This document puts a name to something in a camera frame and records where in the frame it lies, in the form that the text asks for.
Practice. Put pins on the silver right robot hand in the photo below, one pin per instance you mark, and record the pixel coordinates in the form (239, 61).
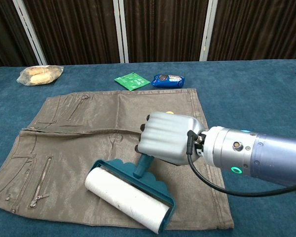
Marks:
(167, 138)

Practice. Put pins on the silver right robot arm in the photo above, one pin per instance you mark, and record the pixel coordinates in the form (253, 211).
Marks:
(256, 153)

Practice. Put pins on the grey shiny skirt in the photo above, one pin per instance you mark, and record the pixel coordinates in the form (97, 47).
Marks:
(88, 138)

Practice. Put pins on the blue cookie packet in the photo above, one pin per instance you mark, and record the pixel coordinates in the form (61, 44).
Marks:
(168, 81)

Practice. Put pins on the green sachet packet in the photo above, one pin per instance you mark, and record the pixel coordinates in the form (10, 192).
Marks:
(132, 81)

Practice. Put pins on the blue table cloth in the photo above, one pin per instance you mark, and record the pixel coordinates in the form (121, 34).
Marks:
(249, 93)

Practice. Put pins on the dark brown folding screen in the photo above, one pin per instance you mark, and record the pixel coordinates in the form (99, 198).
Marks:
(160, 29)

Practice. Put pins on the clear bag of bread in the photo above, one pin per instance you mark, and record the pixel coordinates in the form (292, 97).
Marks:
(40, 74)

